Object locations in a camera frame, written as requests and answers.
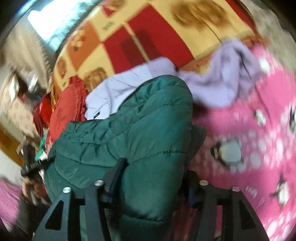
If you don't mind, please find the dark green puffer jacket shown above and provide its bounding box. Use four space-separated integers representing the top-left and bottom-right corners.
43 74 208 241

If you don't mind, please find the person's left hand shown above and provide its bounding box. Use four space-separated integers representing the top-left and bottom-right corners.
22 175 51 206

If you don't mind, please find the pink penguin blanket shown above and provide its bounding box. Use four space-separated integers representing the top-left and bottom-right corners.
190 47 295 240

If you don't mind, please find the red frilled cushion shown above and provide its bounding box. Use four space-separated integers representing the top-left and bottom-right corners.
45 76 88 149

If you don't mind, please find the lavender white garment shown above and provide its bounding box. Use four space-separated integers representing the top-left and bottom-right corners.
85 40 262 120

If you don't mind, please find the red orange patterned bedspread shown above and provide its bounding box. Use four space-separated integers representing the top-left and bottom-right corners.
51 0 264 103

